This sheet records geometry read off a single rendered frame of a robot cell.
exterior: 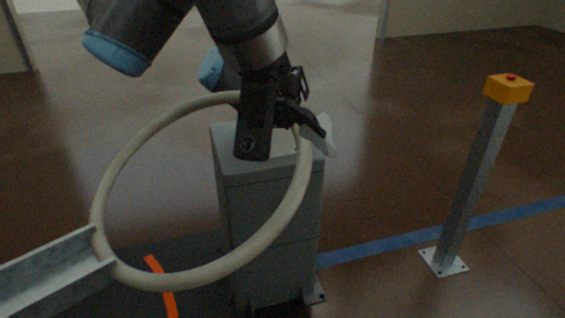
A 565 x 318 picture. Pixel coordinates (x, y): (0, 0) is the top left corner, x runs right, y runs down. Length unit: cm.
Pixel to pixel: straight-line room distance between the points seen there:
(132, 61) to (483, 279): 210
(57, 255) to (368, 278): 162
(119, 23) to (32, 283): 50
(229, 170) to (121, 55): 87
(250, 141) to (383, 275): 174
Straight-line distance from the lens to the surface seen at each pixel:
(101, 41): 55
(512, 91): 169
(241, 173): 133
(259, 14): 44
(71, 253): 83
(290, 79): 55
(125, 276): 71
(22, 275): 83
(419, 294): 213
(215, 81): 128
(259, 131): 49
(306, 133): 55
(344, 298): 202
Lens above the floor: 163
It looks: 34 degrees down
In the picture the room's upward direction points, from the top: straight up
